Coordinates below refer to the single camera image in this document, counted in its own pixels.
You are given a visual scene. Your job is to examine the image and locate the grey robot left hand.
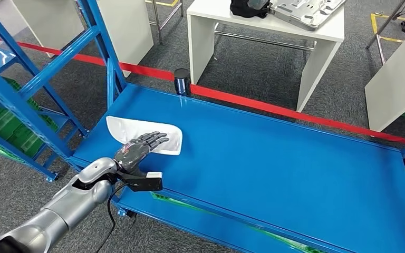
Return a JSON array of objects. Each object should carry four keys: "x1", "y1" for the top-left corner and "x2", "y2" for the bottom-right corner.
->
[{"x1": 113, "y1": 131, "x2": 170, "y2": 178}]

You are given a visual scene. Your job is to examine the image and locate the white plastic shell part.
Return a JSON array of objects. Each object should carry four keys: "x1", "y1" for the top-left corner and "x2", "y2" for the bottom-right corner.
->
[{"x1": 105, "y1": 115, "x2": 184, "y2": 156}]

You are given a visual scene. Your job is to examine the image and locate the long blue steel shelf rack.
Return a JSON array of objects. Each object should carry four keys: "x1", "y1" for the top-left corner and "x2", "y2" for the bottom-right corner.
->
[{"x1": 0, "y1": 0, "x2": 405, "y2": 253}]

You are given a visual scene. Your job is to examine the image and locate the white workbench table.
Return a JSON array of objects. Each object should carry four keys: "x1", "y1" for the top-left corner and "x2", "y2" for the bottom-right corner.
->
[{"x1": 187, "y1": 0, "x2": 346, "y2": 113}]

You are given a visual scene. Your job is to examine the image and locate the grey metal tray part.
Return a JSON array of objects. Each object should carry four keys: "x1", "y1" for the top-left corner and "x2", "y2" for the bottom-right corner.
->
[{"x1": 269, "y1": 0, "x2": 346, "y2": 32}]

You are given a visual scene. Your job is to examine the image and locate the white panel table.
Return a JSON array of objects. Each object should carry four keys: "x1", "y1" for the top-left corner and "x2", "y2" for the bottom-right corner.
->
[
  {"x1": 364, "y1": 24, "x2": 405, "y2": 133},
  {"x1": 12, "y1": 0, "x2": 155, "y2": 78}
]

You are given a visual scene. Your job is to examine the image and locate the yellow floor tape square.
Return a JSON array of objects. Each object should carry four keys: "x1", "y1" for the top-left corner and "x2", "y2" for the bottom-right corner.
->
[
  {"x1": 370, "y1": 13, "x2": 405, "y2": 44},
  {"x1": 144, "y1": 0, "x2": 181, "y2": 7}
]

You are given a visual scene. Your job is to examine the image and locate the black bag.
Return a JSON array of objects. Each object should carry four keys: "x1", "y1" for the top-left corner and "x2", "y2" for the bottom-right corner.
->
[{"x1": 229, "y1": 0, "x2": 272, "y2": 19}]

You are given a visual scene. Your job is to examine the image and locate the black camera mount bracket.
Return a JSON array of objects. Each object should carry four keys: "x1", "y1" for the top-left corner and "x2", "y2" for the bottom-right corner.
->
[{"x1": 118, "y1": 169, "x2": 164, "y2": 192}]

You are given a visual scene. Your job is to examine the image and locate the black belt stanchion post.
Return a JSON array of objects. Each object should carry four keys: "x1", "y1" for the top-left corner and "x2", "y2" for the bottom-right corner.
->
[{"x1": 173, "y1": 68, "x2": 191, "y2": 96}]

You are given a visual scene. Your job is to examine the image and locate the chrome metal table frame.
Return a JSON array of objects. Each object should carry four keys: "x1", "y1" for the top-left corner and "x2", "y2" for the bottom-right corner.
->
[{"x1": 146, "y1": 0, "x2": 185, "y2": 45}]

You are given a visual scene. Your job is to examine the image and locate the chrome metal pole frame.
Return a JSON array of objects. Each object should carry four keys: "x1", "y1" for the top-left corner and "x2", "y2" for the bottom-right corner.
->
[{"x1": 365, "y1": 0, "x2": 405, "y2": 65}]

